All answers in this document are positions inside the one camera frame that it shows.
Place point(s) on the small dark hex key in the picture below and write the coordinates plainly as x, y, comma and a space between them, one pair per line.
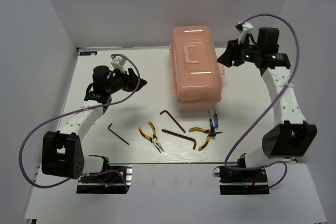
117, 135

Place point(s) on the lower long hex key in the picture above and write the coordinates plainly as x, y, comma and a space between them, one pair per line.
181, 136

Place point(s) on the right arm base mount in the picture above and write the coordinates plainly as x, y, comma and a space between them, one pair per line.
241, 182

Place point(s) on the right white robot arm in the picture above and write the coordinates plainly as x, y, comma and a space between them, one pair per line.
292, 134

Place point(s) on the upper long hex key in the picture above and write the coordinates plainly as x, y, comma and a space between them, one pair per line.
173, 119

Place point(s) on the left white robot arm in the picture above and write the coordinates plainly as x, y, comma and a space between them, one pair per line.
62, 151

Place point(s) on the yellow needle nose pliers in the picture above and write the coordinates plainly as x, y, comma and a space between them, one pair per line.
153, 139

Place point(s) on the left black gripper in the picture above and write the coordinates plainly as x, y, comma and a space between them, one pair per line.
131, 80

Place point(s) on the long hex key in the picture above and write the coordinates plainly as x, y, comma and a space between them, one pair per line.
181, 136
173, 119

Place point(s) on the green black screwdriver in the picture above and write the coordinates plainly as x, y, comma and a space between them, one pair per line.
212, 129

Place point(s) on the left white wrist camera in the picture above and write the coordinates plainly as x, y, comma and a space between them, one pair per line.
118, 62

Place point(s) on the pink plastic tool box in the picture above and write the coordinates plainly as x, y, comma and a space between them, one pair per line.
197, 76

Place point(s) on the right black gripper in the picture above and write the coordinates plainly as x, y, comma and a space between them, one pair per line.
235, 47

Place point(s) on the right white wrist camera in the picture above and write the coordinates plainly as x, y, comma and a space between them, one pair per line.
244, 28

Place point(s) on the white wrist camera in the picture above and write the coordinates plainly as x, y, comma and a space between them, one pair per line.
118, 62
244, 28

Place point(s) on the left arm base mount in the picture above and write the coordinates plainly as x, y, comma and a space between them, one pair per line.
116, 182

